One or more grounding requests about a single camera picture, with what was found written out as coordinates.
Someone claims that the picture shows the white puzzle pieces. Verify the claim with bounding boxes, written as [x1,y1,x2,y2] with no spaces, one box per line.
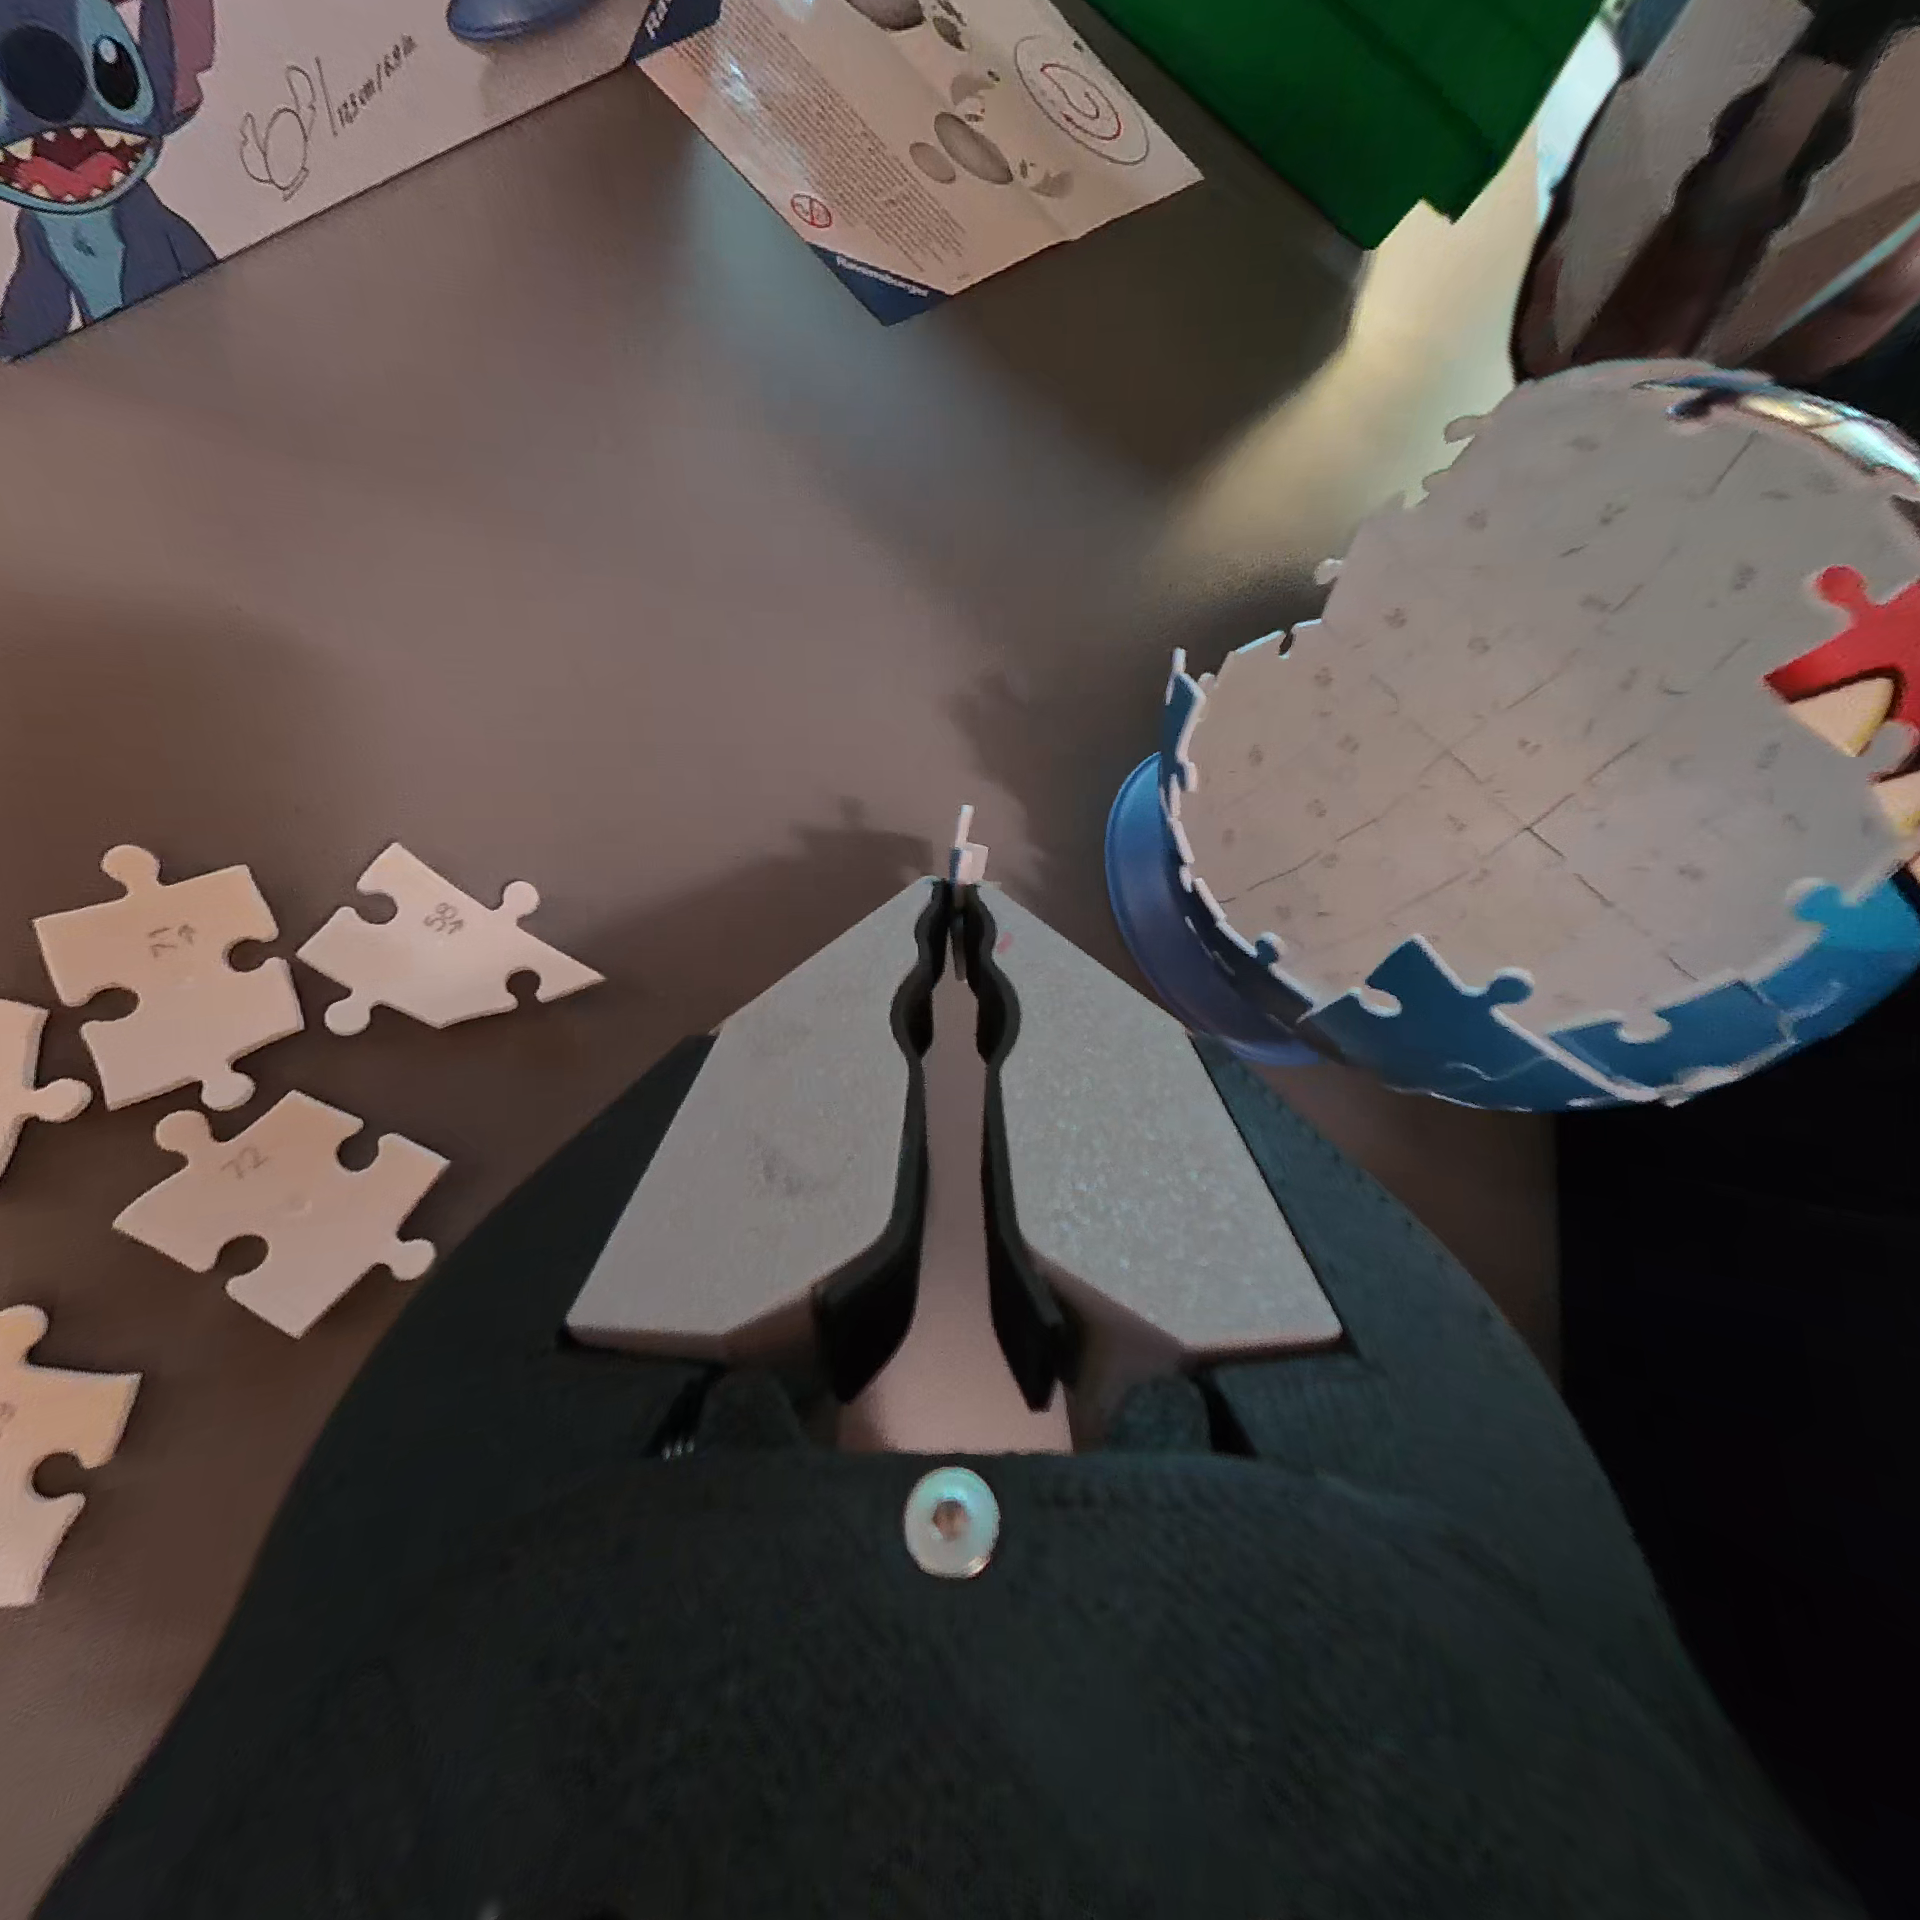
[0,837,605,1610]

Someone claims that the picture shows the blue plastic ball stand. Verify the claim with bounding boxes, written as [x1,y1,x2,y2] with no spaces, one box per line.
[1105,749,1329,1071]

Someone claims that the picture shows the person's right hand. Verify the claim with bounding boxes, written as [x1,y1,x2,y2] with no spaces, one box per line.
[1511,178,1920,386]

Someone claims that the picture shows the colourful cardboard puzzle box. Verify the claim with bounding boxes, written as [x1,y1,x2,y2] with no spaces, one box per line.
[0,0,707,367]

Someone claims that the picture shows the white puzzle piece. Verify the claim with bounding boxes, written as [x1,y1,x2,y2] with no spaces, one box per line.
[946,806,993,991]

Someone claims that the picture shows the stacked green plastic bins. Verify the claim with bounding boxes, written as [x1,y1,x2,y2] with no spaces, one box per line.
[1088,0,1611,252]

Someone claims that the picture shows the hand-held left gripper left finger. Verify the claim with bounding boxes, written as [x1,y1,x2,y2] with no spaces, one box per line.
[565,877,948,1404]

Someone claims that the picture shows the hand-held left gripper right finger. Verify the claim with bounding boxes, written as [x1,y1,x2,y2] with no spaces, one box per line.
[958,886,1344,1410]

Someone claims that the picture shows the white instruction leaflet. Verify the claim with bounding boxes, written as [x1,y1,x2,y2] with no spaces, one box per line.
[628,0,1204,330]

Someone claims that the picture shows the blue white puzzle ball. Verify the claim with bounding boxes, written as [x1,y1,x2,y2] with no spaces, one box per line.
[1161,358,1920,1115]

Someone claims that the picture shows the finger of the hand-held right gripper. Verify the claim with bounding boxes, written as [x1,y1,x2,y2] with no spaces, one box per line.
[1822,24,1920,290]
[1568,0,1803,226]

